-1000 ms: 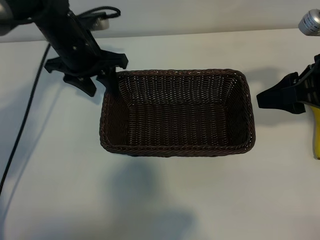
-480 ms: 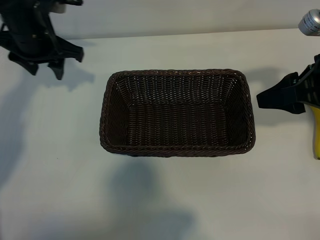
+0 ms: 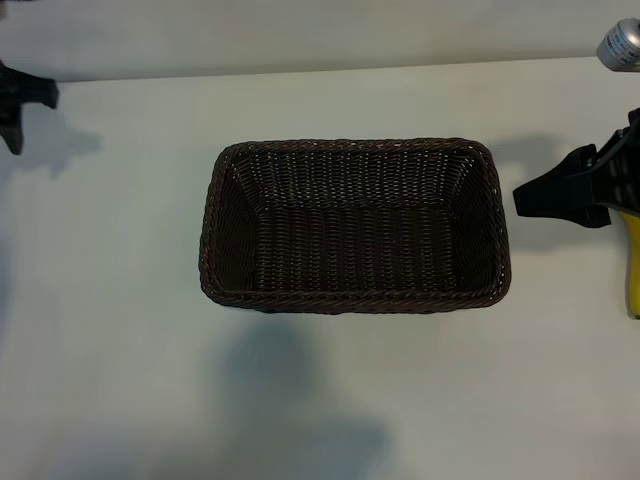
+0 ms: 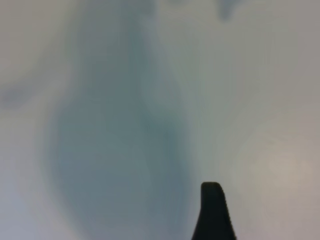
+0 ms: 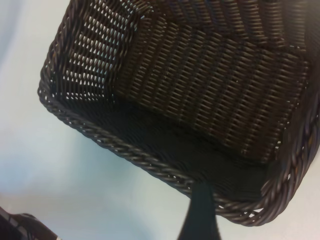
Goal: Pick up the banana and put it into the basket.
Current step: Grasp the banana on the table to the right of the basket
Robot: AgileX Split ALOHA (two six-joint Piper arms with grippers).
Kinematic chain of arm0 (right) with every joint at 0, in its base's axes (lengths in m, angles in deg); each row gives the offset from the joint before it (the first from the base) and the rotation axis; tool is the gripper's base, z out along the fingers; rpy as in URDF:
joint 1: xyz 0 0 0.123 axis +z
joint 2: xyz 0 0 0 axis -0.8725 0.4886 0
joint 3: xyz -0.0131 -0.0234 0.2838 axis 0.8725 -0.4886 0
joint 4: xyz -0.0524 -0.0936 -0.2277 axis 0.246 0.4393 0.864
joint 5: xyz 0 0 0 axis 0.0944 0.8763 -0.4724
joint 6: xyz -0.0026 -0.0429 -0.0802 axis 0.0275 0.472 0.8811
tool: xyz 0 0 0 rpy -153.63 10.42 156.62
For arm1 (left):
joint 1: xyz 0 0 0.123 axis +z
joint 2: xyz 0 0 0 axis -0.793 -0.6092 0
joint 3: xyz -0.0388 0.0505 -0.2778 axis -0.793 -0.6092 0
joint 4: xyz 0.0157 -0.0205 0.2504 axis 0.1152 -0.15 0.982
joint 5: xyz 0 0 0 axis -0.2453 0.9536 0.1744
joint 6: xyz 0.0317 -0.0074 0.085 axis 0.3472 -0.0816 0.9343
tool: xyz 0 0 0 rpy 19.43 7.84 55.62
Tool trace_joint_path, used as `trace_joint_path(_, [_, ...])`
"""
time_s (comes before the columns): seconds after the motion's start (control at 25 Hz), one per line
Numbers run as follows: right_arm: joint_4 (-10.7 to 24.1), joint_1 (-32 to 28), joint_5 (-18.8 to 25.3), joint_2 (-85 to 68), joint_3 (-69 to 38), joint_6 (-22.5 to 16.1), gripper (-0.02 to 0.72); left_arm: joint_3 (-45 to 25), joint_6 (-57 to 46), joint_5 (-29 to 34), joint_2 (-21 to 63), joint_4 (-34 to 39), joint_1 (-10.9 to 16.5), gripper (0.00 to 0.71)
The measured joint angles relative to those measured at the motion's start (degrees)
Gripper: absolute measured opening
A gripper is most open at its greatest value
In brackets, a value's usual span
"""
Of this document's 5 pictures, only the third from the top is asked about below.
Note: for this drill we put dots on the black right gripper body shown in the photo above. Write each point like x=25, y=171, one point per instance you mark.
x=622, y=170

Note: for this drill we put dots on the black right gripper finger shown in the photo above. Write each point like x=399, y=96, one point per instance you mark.
x=575, y=215
x=565, y=187

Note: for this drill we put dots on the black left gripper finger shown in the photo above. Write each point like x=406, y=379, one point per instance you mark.
x=30, y=90
x=12, y=130

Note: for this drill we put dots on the yellow banana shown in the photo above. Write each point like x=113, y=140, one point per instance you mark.
x=632, y=260

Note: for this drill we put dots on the dark brown woven wicker basket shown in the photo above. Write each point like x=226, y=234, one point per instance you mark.
x=355, y=250

